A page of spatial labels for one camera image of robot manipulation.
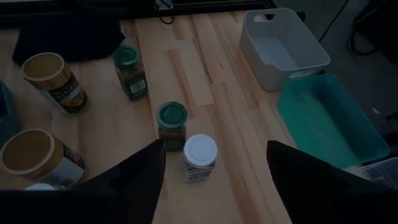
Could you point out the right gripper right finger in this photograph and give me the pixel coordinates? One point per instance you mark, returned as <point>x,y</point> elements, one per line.
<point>311,193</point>

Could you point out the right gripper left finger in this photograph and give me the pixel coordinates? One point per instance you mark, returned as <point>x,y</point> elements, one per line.
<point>133,186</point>

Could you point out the green-lid spice jar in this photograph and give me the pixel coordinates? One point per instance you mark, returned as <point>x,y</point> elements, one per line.
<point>172,115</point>
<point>126,57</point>

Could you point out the tan-lid furikake jar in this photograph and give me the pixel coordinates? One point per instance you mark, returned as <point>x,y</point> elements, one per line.
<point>31,152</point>
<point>46,68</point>

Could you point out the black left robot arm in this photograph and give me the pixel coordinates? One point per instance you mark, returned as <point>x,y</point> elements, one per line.
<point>68,40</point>

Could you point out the teal plastic bin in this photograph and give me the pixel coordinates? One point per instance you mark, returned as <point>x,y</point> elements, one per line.
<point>326,121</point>

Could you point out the clear plastic bin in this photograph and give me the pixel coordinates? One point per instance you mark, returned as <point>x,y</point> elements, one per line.
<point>382,172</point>

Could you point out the white plastic bin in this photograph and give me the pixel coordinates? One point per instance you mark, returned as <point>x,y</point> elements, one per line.
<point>273,49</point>

